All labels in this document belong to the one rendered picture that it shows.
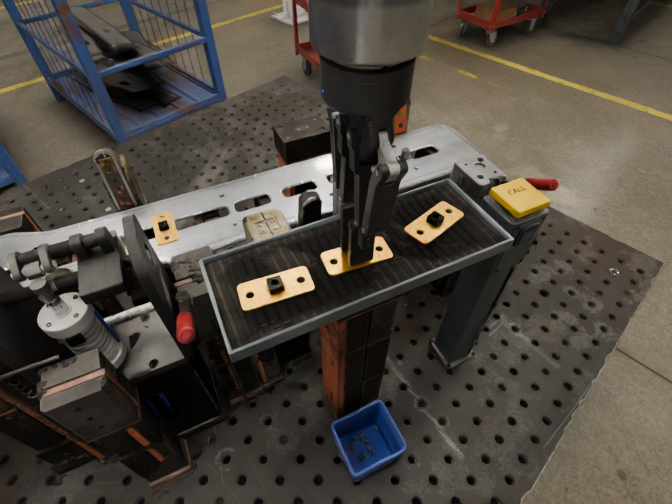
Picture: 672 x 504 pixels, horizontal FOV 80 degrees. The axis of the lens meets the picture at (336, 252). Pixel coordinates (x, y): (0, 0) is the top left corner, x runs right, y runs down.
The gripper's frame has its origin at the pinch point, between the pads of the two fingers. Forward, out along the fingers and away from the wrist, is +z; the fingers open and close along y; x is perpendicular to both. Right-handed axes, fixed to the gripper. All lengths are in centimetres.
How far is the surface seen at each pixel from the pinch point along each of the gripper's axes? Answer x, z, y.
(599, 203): -191, 120, 78
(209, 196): 15.5, 19.9, 38.4
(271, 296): 11.3, 3.7, -2.2
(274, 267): 9.8, 4.0, 2.0
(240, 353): 16.0, 4.0, -7.8
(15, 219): 52, 21, 46
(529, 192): -28.0, 4.0, 2.3
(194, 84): 8, 103, 277
